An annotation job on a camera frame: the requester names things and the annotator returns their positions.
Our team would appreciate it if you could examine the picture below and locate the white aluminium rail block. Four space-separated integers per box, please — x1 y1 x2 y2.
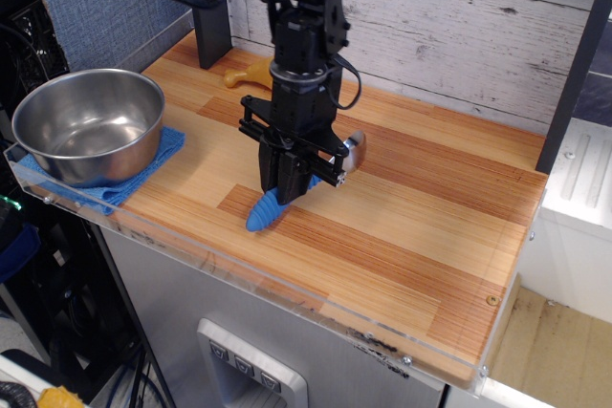
517 118 611 322

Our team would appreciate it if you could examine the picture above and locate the blue handled metal spoon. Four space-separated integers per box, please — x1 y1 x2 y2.
246 130 367 232

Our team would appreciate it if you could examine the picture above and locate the yellow plastic chicken drumstick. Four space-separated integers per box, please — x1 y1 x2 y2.
224 56 273 89

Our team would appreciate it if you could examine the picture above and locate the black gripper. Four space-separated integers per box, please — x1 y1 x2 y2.
239 66 348 204

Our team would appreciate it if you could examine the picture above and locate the dark left frame post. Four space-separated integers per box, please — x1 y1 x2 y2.
193 2 232 69

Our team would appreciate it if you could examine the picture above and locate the stainless steel bowl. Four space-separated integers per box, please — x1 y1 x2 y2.
11 69 165 187

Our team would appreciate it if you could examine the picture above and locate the blue fabric panel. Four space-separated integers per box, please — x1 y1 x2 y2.
42 0 193 72

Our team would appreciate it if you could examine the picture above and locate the dark right frame post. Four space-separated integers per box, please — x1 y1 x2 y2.
535 0 611 174

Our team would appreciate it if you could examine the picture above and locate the silver cabinet with buttons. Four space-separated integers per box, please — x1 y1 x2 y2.
103 229 446 407

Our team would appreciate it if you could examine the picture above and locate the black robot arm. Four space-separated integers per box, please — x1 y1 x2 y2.
175 0 355 204

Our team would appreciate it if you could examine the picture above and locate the dark frame post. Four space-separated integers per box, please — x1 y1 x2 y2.
193 2 232 69
535 0 611 174

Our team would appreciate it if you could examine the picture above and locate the blue folded cloth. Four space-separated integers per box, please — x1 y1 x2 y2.
17 126 186 215

